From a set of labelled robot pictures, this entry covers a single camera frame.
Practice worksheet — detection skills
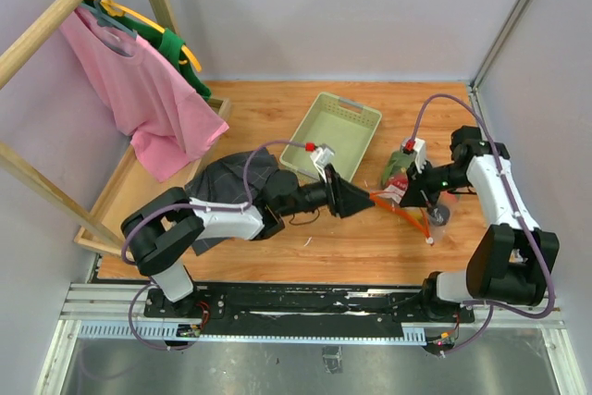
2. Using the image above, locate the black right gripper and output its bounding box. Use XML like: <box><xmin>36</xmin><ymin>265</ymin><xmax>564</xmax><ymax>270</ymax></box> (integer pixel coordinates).
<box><xmin>399</xmin><ymin>157</ymin><xmax>471</xmax><ymax>208</ymax></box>

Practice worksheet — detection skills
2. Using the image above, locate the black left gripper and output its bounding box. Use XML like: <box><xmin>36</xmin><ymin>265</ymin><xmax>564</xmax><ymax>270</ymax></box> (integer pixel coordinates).
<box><xmin>279</xmin><ymin>163</ymin><xmax>375</xmax><ymax>217</ymax></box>

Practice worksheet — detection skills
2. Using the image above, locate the clear zip top bag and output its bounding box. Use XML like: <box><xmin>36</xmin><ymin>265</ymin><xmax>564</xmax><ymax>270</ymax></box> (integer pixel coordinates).
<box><xmin>369</xmin><ymin>188</ymin><xmax>459</xmax><ymax>245</ymax></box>

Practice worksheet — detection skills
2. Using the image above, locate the green fake leafy vegetable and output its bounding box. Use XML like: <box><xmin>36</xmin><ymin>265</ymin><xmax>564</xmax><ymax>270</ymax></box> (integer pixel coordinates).
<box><xmin>380</xmin><ymin>150</ymin><xmax>413</xmax><ymax>189</ymax></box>

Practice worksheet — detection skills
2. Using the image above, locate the dark fake avocado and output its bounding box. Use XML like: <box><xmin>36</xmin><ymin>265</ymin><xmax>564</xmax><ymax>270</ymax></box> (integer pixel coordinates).
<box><xmin>426</xmin><ymin>204</ymin><xmax>451</xmax><ymax>227</ymax></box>

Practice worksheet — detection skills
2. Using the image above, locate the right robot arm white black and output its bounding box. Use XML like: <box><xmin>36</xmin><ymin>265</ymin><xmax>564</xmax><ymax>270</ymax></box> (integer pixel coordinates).
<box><xmin>399</xmin><ymin>126</ymin><xmax>560</xmax><ymax>321</ymax></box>

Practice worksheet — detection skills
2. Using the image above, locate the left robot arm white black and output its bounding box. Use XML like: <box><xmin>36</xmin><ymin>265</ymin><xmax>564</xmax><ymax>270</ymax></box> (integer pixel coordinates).
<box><xmin>120</xmin><ymin>164</ymin><xmax>375</xmax><ymax>317</ymax></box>

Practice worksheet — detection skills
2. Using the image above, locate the light green plastic basket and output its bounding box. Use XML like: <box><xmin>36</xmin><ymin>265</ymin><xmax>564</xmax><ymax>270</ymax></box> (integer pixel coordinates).
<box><xmin>291</xmin><ymin>92</ymin><xmax>382</xmax><ymax>180</ymax></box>

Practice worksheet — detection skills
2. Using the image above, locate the dark grey checked cloth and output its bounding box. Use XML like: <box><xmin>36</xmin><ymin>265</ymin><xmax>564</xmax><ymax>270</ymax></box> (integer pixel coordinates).
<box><xmin>182</xmin><ymin>146</ymin><xmax>283</xmax><ymax>256</ymax></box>

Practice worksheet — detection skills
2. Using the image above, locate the pink t-shirt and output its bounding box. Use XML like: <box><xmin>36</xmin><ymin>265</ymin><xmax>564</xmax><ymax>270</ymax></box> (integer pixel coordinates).
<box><xmin>60</xmin><ymin>7</ymin><xmax>228</xmax><ymax>182</ymax></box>

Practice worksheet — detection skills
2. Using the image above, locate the green t-shirt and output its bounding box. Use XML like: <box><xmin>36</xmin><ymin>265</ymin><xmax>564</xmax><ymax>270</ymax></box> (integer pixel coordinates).
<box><xmin>117</xmin><ymin>17</ymin><xmax>212</xmax><ymax>101</ymax></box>

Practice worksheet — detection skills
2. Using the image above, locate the wooden clothes rack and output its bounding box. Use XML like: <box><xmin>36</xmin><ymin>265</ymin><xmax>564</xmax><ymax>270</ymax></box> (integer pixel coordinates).
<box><xmin>0</xmin><ymin>0</ymin><xmax>232</xmax><ymax>263</ymax></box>

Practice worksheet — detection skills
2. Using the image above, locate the yellow clothes hanger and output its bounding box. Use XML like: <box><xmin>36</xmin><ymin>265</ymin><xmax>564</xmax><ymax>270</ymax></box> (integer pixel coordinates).
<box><xmin>82</xmin><ymin>0</ymin><xmax>204</xmax><ymax>73</ymax></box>

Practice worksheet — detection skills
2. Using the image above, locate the grey clothes hanger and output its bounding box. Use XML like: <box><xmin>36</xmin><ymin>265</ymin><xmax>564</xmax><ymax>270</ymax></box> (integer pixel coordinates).
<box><xmin>80</xmin><ymin>0</ymin><xmax>137</xmax><ymax>41</ymax></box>

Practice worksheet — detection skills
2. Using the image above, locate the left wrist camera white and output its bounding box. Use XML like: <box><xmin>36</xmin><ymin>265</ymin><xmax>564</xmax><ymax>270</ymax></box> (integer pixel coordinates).
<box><xmin>304</xmin><ymin>142</ymin><xmax>335</xmax><ymax>181</ymax></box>

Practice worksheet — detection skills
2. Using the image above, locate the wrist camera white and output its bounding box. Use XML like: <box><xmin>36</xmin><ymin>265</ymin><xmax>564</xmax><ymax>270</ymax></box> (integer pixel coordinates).
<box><xmin>401</xmin><ymin>138</ymin><xmax>427</xmax><ymax>173</ymax></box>
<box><xmin>304</xmin><ymin>142</ymin><xmax>335</xmax><ymax>181</ymax></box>

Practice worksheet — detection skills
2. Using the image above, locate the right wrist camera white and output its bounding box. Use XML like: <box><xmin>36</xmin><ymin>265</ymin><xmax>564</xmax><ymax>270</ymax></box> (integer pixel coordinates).
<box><xmin>401</xmin><ymin>138</ymin><xmax>427</xmax><ymax>173</ymax></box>

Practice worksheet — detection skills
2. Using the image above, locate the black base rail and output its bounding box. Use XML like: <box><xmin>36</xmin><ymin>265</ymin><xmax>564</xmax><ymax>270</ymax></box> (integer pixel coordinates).
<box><xmin>87</xmin><ymin>277</ymin><xmax>477</xmax><ymax>350</ymax></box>

